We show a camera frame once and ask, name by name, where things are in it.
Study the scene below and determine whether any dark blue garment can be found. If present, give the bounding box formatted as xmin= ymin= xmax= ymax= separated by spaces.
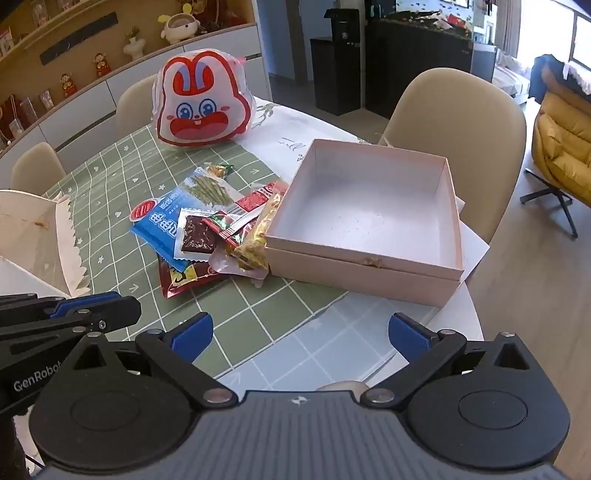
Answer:
xmin=527 ymin=54 xmax=566 ymax=104

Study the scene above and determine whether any yellow armchair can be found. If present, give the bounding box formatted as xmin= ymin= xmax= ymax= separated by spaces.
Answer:
xmin=519 ymin=65 xmax=591 ymax=238

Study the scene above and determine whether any pale green-stick snack packet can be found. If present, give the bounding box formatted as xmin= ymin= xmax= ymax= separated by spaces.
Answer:
xmin=178 ymin=167 xmax=245 ymax=217

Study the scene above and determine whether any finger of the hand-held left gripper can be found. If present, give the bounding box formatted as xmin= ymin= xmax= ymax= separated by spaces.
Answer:
xmin=0 ymin=293 xmax=142 ymax=334
xmin=0 ymin=319 xmax=109 ymax=358

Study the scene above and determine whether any long red snack packet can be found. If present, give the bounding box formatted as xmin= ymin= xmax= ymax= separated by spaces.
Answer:
xmin=203 ymin=181 xmax=289 ymax=236

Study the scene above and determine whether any white paper sheet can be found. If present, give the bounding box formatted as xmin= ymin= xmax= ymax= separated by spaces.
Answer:
xmin=455 ymin=194 xmax=491 ymax=282

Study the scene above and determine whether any white rabbit pot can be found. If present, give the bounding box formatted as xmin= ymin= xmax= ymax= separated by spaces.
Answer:
xmin=158 ymin=4 xmax=208 ymax=45

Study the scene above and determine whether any grey side cabinet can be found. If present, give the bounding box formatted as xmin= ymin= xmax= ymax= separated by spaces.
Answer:
xmin=471 ymin=44 xmax=498 ymax=86

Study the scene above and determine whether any wooden shelf cabinet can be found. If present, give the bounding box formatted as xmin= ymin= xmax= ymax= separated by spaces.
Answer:
xmin=0 ymin=0 xmax=271 ymax=160

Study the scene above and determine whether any clear grain bar packet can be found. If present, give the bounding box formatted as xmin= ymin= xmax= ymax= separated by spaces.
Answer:
xmin=233 ymin=191 xmax=284 ymax=271

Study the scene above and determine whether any rabbit face plastic bag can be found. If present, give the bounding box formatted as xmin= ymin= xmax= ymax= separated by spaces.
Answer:
xmin=151 ymin=47 xmax=257 ymax=149

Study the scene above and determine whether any black tower appliance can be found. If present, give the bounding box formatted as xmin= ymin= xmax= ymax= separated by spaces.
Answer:
xmin=309 ymin=8 xmax=368 ymax=116

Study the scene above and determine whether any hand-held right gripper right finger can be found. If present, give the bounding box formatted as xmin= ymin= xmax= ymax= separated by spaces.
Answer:
xmin=355 ymin=312 xmax=532 ymax=409

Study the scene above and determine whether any red and yellow snack packet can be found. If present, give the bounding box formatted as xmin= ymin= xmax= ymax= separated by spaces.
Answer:
xmin=157 ymin=254 xmax=227 ymax=301

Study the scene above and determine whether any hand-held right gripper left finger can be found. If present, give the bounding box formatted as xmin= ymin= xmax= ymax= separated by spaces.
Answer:
xmin=69 ymin=312 xmax=236 ymax=409

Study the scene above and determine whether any green checked tablecloth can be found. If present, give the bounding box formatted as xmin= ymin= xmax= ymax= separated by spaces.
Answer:
xmin=44 ymin=122 xmax=444 ymax=393

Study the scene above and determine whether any large beige chair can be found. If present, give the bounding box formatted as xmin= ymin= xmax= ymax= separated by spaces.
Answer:
xmin=379 ymin=68 xmax=527 ymax=245

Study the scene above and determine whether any white vase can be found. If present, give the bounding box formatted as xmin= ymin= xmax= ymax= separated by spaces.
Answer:
xmin=123 ymin=28 xmax=146 ymax=60

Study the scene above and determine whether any grey sofa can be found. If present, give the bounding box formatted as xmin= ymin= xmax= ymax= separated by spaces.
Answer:
xmin=494 ymin=51 xmax=532 ymax=95

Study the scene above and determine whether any pink cardboard box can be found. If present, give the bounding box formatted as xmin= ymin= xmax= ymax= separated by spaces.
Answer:
xmin=264 ymin=138 xmax=465 ymax=308

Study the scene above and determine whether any black sideboard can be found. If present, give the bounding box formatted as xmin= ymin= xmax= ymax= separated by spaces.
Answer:
xmin=365 ymin=16 xmax=474 ymax=121

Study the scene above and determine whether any black soundbar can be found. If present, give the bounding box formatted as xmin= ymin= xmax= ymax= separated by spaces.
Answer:
xmin=39 ymin=12 xmax=118 ymax=65

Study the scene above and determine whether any small green yellow packet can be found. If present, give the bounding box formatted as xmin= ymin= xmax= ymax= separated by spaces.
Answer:
xmin=203 ymin=162 xmax=235 ymax=180

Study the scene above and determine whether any white floral cloth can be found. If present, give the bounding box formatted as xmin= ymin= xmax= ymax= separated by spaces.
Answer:
xmin=245 ymin=97 xmax=361 ymax=176

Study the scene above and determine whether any blue snack packet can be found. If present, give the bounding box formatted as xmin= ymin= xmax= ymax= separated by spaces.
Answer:
xmin=129 ymin=196 xmax=222 ymax=273

